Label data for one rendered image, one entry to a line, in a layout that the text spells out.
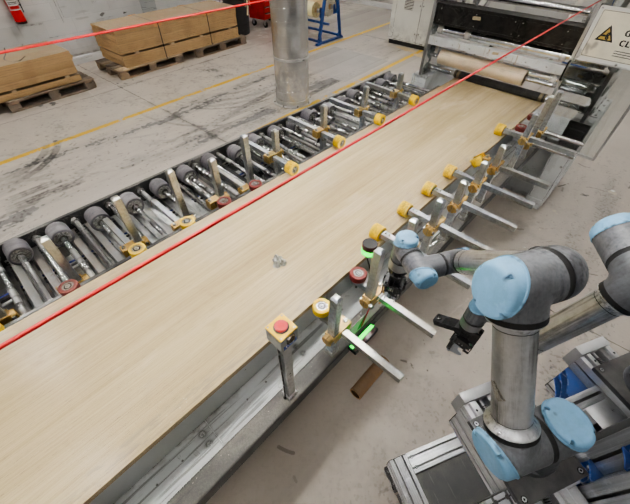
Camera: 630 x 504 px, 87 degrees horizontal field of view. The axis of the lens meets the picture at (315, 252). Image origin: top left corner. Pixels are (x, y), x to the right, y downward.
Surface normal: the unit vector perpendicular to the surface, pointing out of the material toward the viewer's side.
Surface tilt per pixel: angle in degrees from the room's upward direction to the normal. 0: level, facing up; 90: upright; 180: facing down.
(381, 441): 0
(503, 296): 84
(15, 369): 0
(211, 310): 0
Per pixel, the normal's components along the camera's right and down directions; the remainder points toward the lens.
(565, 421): 0.13, -0.71
